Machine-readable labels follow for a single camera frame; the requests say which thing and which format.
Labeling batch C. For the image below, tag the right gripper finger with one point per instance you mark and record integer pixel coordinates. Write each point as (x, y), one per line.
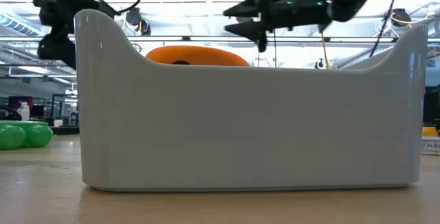
(254, 30)
(251, 7)

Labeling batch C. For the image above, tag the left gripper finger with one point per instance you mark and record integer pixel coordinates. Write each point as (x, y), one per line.
(49, 48)
(67, 50)

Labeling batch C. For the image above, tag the orange foam die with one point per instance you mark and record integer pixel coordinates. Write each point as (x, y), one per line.
(206, 55)

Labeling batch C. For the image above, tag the grey plastic bin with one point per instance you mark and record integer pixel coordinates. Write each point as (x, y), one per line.
(240, 128)

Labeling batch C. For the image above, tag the blue white card box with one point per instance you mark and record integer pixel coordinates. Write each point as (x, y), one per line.
(431, 146)

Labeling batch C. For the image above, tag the dark red monitor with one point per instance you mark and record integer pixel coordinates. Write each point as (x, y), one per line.
(15, 101)

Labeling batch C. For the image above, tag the white bottle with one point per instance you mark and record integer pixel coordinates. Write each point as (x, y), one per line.
(23, 112)

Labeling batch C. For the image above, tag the small white cup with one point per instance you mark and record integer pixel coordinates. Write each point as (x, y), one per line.
(58, 123)

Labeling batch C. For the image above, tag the black ceiling spotlight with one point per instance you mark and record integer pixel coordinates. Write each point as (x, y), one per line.
(400, 17)
(134, 17)

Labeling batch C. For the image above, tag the black aluminium table frame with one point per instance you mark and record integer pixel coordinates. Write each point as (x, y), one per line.
(65, 130)

